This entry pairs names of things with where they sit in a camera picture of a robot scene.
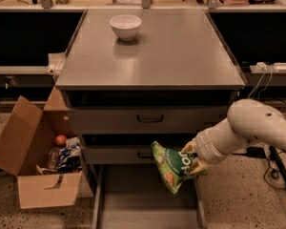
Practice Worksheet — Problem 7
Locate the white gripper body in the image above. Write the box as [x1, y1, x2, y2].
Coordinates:
[194, 128, 231, 164]

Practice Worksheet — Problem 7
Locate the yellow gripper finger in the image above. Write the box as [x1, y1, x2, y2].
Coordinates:
[187, 158, 209, 176]
[181, 140, 196, 154]

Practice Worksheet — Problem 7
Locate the green rice chip bag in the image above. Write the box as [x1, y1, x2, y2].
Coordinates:
[152, 141, 198, 195]

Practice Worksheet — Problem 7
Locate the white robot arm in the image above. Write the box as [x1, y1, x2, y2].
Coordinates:
[182, 99, 286, 176]

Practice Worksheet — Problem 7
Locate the grey open bottom drawer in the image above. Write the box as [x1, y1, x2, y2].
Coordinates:
[92, 164, 207, 229]

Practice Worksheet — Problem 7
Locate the grey middle drawer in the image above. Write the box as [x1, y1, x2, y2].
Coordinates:
[82, 145, 154, 164]

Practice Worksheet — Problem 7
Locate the grey drawer cabinet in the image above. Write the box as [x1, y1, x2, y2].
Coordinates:
[54, 8, 247, 198]

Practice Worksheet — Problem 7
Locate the grey top drawer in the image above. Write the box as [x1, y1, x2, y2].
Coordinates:
[68, 106, 227, 135]

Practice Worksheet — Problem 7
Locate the black power adapter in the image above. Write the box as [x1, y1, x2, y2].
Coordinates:
[247, 147, 266, 158]

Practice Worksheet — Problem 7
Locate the black bar on floor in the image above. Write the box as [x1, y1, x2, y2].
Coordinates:
[269, 146, 286, 184]

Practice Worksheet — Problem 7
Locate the white power strip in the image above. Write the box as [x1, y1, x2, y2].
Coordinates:
[274, 63, 286, 71]

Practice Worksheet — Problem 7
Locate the red apple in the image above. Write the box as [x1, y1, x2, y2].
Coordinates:
[55, 135, 67, 146]

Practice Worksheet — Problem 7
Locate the clear plastic bottle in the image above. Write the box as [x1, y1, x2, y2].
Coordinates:
[48, 148, 59, 169]

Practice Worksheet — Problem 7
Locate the white ceramic bowl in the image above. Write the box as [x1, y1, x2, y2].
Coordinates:
[110, 14, 142, 41]

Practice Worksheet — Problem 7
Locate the open cardboard box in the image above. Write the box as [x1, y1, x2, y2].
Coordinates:
[0, 96, 82, 209]

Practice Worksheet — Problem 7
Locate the black floor cable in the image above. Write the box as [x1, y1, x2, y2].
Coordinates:
[232, 145, 286, 190]

